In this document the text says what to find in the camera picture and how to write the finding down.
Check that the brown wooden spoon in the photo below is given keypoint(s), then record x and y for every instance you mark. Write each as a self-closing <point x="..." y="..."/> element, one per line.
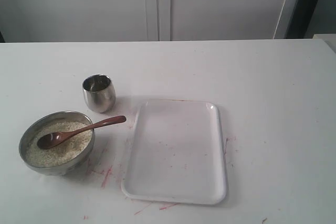
<point x="54" y="139"/>

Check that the small steel cup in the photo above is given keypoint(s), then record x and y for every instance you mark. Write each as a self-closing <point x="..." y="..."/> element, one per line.
<point x="99" y="93"/>

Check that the steel bowl of rice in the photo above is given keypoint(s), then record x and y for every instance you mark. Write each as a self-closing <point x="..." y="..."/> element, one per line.
<point x="63" y="158"/>

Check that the white plastic tray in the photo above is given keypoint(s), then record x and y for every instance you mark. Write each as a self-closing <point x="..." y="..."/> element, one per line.
<point x="176" y="153"/>

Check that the white cabinet behind table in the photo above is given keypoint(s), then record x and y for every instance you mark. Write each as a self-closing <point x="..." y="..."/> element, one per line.
<point x="144" y="20"/>

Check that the dark vertical post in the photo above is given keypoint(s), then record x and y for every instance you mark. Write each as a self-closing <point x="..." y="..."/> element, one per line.
<point x="300" y="19"/>

